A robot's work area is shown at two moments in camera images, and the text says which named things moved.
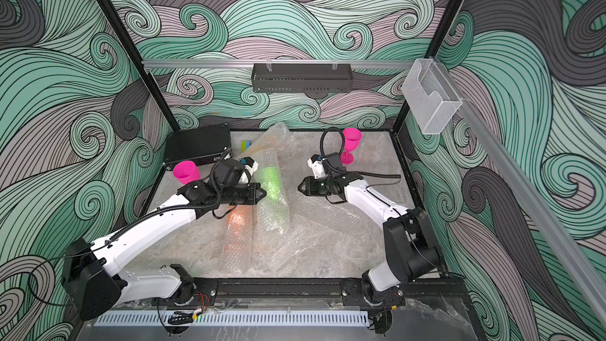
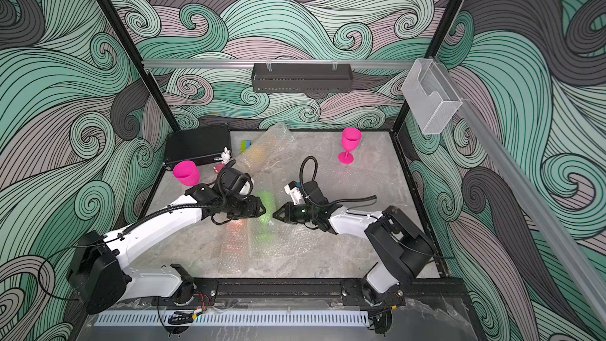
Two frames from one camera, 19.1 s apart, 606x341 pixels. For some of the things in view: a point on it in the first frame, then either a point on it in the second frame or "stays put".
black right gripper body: x=321 y=186 → x=301 y=214
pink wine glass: x=186 y=171 stays put
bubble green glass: x=274 y=212 → x=270 y=236
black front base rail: x=323 y=292 stays put
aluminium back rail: x=185 y=64 stays put
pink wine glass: x=352 y=140 stays put
